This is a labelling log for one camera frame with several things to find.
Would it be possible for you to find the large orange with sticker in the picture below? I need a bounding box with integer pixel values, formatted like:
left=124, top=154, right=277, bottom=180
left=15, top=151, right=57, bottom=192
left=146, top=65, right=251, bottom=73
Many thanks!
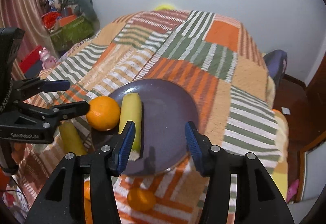
left=127, top=187, right=156, bottom=212

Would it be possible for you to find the green storage box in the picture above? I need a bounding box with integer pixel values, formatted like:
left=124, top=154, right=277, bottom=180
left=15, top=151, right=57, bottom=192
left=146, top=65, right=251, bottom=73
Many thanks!
left=50, top=16, right=94, bottom=52

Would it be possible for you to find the striped red curtain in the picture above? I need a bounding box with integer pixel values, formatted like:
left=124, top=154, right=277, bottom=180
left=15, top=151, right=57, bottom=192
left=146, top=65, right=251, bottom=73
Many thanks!
left=1, top=0, right=55, bottom=80

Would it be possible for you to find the white paper on floor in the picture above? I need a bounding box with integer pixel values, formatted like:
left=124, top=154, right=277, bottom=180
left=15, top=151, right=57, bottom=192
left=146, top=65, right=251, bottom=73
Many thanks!
left=281, top=107, right=291, bottom=115

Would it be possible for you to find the yellow ring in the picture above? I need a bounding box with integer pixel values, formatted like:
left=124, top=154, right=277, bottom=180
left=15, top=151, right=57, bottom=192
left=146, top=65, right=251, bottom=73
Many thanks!
left=153, top=3, right=176, bottom=11

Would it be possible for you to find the corn cob with cut end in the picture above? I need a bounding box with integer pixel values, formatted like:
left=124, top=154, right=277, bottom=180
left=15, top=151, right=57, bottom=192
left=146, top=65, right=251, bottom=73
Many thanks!
left=118, top=92, right=143, bottom=162

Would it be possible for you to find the purple ceramic plate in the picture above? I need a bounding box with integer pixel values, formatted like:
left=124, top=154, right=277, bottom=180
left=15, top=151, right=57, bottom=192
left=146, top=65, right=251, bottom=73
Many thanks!
left=90, top=78, right=200, bottom=177

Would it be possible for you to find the purple backpack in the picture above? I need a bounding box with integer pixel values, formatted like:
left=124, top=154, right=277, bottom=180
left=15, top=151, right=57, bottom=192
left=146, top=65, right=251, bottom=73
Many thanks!
left=263, top=49, right=287, bottom=89

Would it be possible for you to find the small mandarin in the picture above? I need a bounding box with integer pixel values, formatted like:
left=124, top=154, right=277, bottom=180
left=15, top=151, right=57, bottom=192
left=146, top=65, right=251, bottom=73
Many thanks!
left=83, top=180, right=91, bottom=201

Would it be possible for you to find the grey plush toy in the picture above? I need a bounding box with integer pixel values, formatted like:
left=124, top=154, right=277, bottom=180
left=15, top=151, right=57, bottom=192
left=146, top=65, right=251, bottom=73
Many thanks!
left=62, top=0, right=98, bottom=22

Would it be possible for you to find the pink toy figure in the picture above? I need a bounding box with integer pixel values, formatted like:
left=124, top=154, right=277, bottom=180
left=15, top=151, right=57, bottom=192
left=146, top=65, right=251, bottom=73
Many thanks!
left=39, top=47, right=57, bottom=70

